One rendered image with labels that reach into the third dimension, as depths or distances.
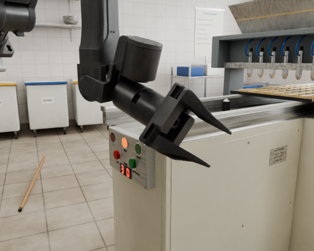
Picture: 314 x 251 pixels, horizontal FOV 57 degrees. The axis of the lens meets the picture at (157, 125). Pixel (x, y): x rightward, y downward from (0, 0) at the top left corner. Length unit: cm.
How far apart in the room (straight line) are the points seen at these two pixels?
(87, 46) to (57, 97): 376
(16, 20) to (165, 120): 45
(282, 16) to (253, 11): 14
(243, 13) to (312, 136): 65
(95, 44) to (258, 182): 82
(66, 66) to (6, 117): 127
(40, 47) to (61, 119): 122
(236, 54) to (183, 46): 402
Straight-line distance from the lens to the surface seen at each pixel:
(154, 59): 46
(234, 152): 98
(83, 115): 436
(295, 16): 140
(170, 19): 550
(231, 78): 166
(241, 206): 110
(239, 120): 98
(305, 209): 140
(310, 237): 144
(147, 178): 83
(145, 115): 44
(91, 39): 51
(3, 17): 73
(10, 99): 426
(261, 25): 149
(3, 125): 432
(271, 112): 112
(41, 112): 428
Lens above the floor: 106
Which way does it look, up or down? 13 degrees down
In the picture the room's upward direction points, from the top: straight up
